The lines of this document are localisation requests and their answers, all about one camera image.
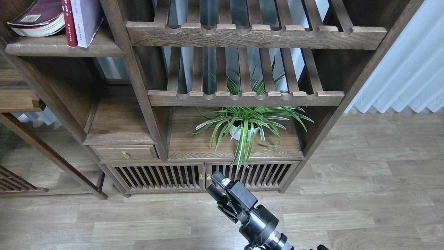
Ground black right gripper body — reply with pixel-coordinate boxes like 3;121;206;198
239;205;279;245

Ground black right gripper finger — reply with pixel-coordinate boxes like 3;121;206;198
211;171;257;214
206;185;245;224

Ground red cover book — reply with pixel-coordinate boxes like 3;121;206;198
62;0;78;48

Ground white lavender book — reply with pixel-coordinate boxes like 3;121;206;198
71;0;104;48

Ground maroon book white characters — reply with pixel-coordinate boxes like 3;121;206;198
7;0;65;37

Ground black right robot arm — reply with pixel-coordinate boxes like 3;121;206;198
206;171;294;250

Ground right slatted cabinet door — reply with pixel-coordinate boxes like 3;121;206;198
205;160;300;192

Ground slatted cabinet door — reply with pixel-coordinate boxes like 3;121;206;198
106;163;206;194
205;160;300;192

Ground left slatted cabinet door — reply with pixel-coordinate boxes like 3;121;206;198
106;163;206;194

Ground white plant pot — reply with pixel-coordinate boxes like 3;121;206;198
229;121;259;141

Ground green spider plant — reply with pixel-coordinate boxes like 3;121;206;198
189;57;314;174

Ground brass drawer knob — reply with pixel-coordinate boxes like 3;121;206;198
122;151;130;159

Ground small wooden drawer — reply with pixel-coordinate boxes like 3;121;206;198
90;144;157;164

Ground dark wooden bookshelf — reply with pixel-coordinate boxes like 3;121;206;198
1;0;423;196

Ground white pleated curtain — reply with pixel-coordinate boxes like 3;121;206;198
343;0;444;113

